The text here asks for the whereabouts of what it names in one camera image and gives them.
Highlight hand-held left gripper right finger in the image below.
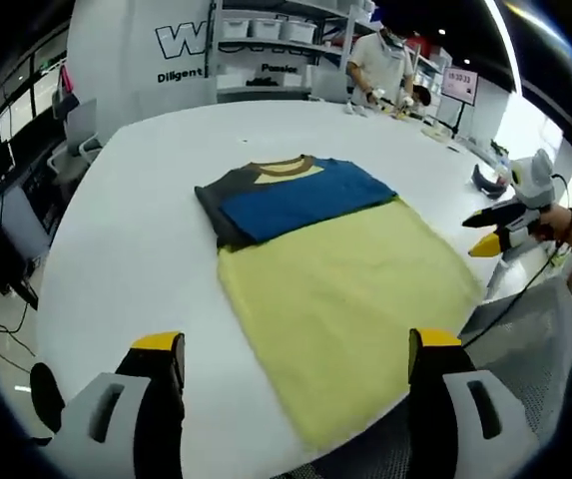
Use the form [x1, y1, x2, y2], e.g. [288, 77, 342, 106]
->
[406, 327, 541, 479]

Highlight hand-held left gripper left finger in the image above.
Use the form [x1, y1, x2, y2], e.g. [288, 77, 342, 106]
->
[50, 329, 187, 479]

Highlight colour-block t-shirt garment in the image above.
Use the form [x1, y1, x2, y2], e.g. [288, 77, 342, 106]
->
[194, 154, 486, 453]

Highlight person's right hand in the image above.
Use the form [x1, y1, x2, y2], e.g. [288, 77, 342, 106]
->
[536, 204, 572, 245]

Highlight grey curved object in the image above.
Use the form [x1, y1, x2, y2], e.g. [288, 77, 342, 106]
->
[472, 164, 509, 200]

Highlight black oval pad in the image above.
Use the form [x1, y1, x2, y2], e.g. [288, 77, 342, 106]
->
[29, 361, 66, 435]

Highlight cream cloth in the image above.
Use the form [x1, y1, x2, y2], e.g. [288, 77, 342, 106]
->
[419, 124, 454, 142]

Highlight pink display screen on stand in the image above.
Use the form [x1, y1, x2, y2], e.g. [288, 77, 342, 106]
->
[439, 67, 480, 137]

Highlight white shelf unit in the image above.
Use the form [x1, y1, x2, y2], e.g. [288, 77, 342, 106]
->
[210, 0, 381, 101]

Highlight hanging grey and pink bag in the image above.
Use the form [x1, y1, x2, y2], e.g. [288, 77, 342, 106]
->
[51, 64, 80, 121]

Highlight black floor cable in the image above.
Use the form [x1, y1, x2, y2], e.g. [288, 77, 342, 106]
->
[0, 278, 38, 358]

